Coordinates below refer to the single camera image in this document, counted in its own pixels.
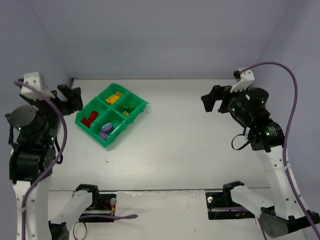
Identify green lego brick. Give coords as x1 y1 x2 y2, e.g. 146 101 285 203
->
128 103 140 112

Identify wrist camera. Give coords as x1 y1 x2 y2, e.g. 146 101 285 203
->
20 72 55 101
230 67 255 93

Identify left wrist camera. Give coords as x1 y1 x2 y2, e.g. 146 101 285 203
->
20 72 55 101

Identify black thin cable left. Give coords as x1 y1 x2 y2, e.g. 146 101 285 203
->
72 221 88 240

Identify green compartment tray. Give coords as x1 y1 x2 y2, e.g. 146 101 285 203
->
75 83 149 148

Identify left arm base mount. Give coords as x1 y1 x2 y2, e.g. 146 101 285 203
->
80 192 117 223

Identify purple oval lego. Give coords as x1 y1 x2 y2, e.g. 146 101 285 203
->
100 122 114 134

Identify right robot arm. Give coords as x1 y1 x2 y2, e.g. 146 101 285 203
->
201 85 320 239

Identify red long lego brick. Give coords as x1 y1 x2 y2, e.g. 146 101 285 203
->
87 110 99 123

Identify black cable loop right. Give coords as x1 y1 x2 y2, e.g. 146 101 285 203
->
231 133 251 151

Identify purple rectangular lego brick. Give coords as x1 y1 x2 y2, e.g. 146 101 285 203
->
98 131 108 141

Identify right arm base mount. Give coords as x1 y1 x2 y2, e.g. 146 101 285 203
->
205 191 255 220

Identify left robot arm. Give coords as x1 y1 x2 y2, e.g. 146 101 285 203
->
5 81 99 240

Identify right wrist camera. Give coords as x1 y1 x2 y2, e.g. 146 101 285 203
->
230 67 255 93

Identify yellow oval lego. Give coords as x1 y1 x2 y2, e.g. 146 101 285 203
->
105 94 120 105

